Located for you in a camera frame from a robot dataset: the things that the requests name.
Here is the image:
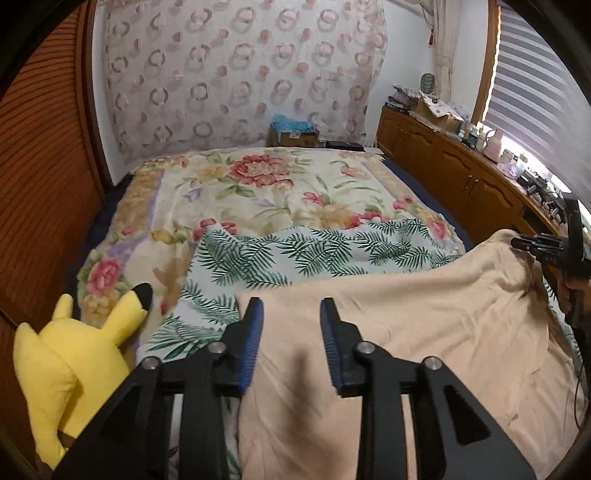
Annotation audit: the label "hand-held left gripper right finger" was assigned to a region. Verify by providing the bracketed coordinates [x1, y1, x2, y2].
[320, 296, 539, 480]

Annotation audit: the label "blue plastic bag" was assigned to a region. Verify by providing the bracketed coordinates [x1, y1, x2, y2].
[270, 113, 310, 134]

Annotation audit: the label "cardboard box with floral cloth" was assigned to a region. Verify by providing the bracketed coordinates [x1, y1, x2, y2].
[411, 95, 465, 134]

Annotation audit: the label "palm leaf bedsheet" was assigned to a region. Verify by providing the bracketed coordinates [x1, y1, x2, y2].
[134, 219, 467, 480]

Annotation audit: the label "yellow plush toy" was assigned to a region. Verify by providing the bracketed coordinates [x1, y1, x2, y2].
[13, 282, 154, 467]

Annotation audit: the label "wooden louvred wardrobe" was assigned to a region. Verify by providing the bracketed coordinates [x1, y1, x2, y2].
[0, 0, 116, 444]

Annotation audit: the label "stack of books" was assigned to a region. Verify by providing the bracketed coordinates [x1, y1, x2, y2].
[383, 83, 421, 112]

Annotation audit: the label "wooden sideboard cabinet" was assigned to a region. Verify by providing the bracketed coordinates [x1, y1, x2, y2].
[376, 105, 568, 241]

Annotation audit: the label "striped window blind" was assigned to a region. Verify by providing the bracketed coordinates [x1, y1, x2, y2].
[487, 7, 591, 195]

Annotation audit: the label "black tools on sideboard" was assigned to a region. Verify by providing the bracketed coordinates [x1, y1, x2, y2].
[519, 171, 568, 217]

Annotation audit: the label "beige printed t-shirt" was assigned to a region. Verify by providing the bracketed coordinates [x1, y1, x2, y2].
[235, 228, 580, 480]

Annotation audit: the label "pink jug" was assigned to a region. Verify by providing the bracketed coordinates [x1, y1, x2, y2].
[482, 129, 506, 160]

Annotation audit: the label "person's right hand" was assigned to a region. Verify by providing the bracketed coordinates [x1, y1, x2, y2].
[556, 272, 578, 315]

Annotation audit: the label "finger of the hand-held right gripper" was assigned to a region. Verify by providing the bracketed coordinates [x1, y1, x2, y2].
[510, 233, 568, 249]
[522, 247, 567, 266]

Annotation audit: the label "circle patterned curtain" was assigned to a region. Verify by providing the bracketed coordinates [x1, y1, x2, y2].
[99, 0, 389, 162]

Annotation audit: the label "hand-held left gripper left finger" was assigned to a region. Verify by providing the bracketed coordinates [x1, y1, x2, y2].
[51, 296, 265, 480]

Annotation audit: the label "floral blanket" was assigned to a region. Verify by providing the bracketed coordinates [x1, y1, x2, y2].
[76, 147, 465, 333]

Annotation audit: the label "tied beige curtain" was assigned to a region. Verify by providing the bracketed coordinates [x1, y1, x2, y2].
[429, 0, 462, 102]

